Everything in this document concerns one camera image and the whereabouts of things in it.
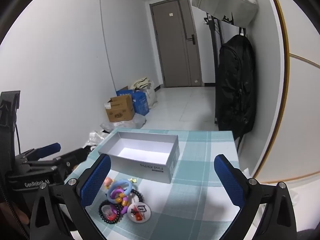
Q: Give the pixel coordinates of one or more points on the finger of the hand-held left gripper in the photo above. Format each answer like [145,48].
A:
[73,156]
[50,148]

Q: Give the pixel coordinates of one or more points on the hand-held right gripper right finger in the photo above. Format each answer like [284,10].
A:
[228,180]

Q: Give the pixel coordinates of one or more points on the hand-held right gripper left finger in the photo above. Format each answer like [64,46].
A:
[96,180]

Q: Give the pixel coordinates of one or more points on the pink toy figure charm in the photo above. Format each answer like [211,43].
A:
[108,182]

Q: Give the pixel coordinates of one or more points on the grey metal tray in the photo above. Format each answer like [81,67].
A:
[150,166]

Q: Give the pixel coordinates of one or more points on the person's left hand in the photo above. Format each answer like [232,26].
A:
[21,217]

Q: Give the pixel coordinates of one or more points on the white plastic package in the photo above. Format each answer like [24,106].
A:
[96,137]

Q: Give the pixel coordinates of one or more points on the clear pink hair accessory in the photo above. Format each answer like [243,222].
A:
[109,211]

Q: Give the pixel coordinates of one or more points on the small pale green hairclip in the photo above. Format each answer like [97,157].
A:
[132,180]

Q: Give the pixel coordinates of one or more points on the teal checked tablecloth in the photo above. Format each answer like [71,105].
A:
[190,200]

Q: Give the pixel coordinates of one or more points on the round white badge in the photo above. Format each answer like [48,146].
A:
[140,212]

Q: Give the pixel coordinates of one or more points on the grey plastic package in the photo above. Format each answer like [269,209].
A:
[130,123]

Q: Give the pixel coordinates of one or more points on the brown cardboard box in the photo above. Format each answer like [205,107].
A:
[121,110]

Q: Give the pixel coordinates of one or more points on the blue cardboard box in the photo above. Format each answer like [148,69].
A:
[141,103]

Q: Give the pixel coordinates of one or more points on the black backpack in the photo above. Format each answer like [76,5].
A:
[236,87]

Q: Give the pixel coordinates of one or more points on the white sack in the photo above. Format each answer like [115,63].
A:
[152,95]

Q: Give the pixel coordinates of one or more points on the beige cloth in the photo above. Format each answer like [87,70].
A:
[142,83]

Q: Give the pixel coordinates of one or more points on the black folded rack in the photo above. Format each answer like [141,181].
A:
[214,55]

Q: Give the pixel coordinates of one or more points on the grey door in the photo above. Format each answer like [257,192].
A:
[175,45]

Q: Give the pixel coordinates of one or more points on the white fabric bag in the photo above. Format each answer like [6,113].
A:
[225,2]

